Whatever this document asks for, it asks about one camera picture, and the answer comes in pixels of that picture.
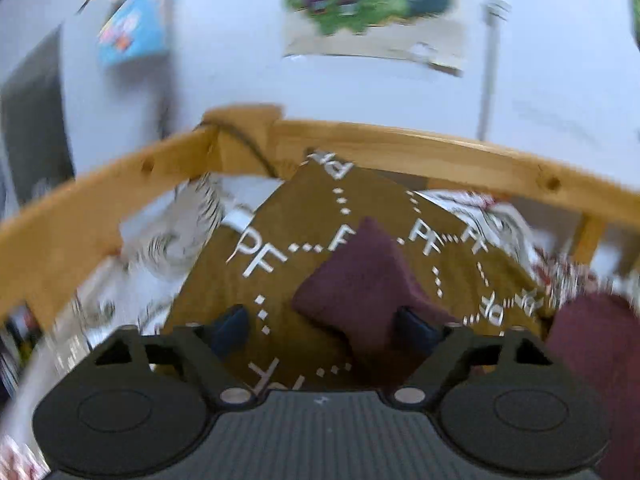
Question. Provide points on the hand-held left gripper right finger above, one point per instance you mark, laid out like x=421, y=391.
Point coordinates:
x=414, y=329

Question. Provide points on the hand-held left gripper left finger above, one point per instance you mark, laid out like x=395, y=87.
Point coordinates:
x=231, y=330

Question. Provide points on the maroon small garment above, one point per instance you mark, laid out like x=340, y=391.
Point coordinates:
x=365, y=270
x=595, y=325

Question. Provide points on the white patterned bedsheet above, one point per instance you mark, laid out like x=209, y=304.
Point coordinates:
x=165, y=245

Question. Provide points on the dark cabinet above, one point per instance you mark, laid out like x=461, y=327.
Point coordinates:
x=35, y=125

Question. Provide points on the wooden bed frame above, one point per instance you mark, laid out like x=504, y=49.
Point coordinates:
x=400, y=147

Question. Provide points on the white wall pipe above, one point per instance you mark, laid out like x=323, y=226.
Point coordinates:
x=487, y=85

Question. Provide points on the blue wall poster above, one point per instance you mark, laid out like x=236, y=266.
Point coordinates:
x=132, y=30

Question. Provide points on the green jigsaw wall poster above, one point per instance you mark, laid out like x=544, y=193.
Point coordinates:
x=350, y=5

